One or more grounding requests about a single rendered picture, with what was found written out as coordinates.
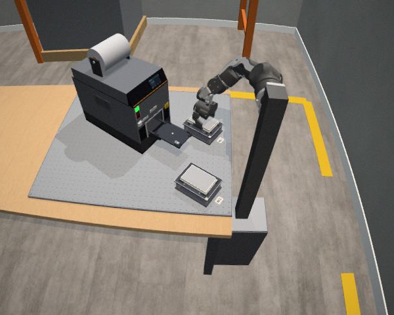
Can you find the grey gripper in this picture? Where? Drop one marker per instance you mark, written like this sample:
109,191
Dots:
204,110

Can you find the white foil roll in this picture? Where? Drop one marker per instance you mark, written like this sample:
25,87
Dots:
110,51

